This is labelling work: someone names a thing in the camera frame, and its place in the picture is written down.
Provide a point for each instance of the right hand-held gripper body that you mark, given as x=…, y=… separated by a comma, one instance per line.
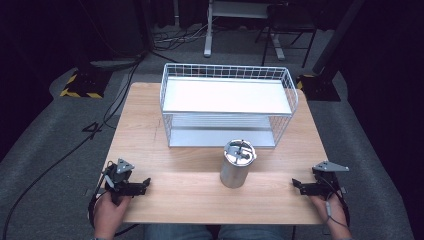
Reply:
x=321, y=183

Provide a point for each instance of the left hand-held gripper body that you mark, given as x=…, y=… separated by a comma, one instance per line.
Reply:
x=120, y=186

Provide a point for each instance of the person's left hand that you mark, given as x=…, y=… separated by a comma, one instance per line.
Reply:
x=107, y=213

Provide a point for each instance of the person's right hand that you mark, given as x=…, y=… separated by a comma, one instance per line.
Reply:
x=331, y=213

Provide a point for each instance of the stainless steel canister with lid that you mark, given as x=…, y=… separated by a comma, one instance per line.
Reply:
x=236, y=166

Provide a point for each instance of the person's legs in jeans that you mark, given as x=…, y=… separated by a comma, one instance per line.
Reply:
x=216, y=232

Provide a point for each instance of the black yellow striped stand base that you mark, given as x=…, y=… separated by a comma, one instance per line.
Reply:
x=85, y=85
x=318, y=88

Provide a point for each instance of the dark slanted stand pole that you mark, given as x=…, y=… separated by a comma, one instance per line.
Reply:
x=336, y=36

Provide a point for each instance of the black chair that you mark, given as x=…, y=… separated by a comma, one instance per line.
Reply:
x=288, y=23

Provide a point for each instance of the white desk frame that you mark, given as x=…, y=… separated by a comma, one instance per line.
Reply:
x=209, y=30

